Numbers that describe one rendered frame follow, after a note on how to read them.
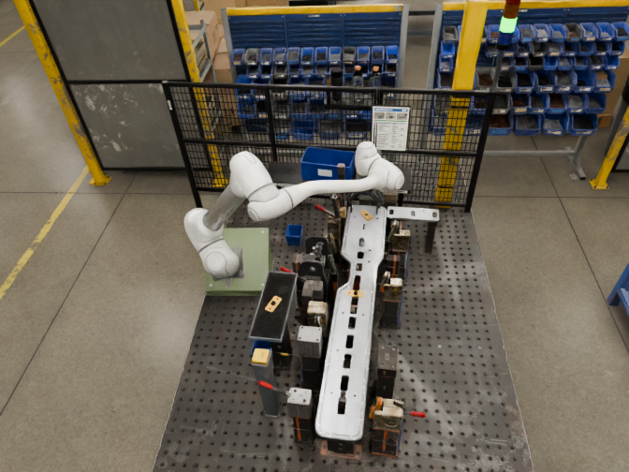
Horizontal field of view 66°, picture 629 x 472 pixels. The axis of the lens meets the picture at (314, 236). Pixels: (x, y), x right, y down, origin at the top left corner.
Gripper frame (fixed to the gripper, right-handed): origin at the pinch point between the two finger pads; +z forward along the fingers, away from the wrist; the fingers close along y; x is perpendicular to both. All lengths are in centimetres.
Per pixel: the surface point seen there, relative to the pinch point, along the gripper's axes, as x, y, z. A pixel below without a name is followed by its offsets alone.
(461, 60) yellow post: 58, 45, -57
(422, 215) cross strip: 13.6, 31.9, 13.1
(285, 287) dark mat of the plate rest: -60, -31, -3
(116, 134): 151, -235, 60
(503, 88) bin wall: 184, 97, 22
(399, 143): 54, 16, -7
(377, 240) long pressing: -8.6, 8.2, 13.0
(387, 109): 55, 8, -29
